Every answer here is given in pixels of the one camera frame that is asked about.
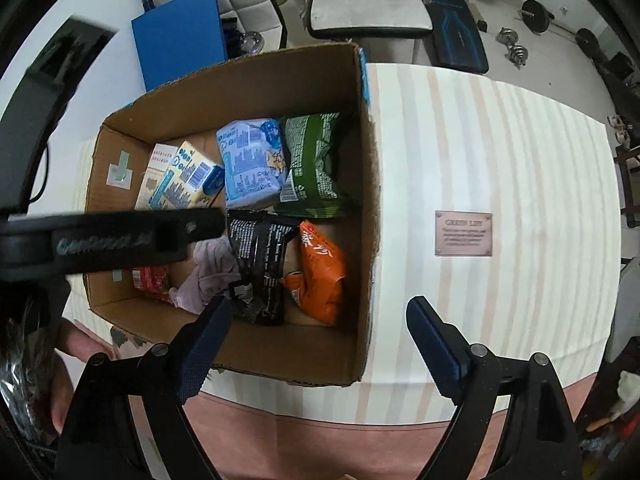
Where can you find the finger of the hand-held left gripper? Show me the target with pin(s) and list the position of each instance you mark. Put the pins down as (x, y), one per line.
(200, 227)
(70, 60)

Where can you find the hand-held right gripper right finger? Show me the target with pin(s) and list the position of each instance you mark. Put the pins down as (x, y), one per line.
(437, 350)

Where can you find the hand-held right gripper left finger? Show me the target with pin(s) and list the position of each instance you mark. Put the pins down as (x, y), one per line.
(202, 355)

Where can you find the purple cloth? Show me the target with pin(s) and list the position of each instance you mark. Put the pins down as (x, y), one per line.
(215, 270)

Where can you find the white and blue tissue pack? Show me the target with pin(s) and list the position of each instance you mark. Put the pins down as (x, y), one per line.
(186, 175)

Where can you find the red snack packet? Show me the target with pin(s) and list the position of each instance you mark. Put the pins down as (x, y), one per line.
(150, 278)

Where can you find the black snack packet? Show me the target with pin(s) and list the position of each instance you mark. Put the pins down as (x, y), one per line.
(260, 250)

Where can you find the white paper box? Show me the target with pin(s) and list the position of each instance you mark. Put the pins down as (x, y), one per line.
(150, 180)

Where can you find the light blue tissue pack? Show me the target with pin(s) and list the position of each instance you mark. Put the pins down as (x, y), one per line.
(250, 165)

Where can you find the cardboard box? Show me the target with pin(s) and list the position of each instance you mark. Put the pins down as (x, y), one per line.
(310, 350)

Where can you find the orange snack packet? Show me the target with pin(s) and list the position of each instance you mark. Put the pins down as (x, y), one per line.
(320, 270)

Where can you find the green snack packet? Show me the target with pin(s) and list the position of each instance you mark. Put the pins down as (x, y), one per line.
(315, 160)

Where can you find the person's left hand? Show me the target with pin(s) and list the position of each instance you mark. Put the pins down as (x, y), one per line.
(75, 345)

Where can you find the cat printed cloth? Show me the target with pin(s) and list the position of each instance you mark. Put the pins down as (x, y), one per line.
(125, 338)

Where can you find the blue board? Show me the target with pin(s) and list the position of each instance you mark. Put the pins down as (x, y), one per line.
(180, 40)

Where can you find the pink blanket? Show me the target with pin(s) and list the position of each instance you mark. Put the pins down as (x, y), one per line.
(325, 442)

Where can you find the silver metal weight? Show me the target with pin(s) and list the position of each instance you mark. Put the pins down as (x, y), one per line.
(250, 43)

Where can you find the blue plastic bag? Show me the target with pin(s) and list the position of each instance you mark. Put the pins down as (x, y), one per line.
(600, 450)

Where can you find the white goose plush toy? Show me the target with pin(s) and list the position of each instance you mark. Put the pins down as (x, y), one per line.
(625, 390)

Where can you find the striped mat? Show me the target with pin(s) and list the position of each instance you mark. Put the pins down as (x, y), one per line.
(500, 160)

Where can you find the dark wooden chair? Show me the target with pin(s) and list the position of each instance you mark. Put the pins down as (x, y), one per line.
(631, 160)

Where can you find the white padded chair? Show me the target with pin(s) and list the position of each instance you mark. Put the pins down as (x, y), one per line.
(365, 10)

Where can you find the white shoe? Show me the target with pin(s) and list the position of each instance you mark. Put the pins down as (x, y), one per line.
(616, 122)
(623, 136)

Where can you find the black weight bench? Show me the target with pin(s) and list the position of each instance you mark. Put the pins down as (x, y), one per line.
(455, 35)

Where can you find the black round weight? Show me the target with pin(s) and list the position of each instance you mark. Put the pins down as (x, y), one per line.
(622, 65)

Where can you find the short barbell with black plates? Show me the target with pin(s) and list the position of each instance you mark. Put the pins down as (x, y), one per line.
(535, 12)

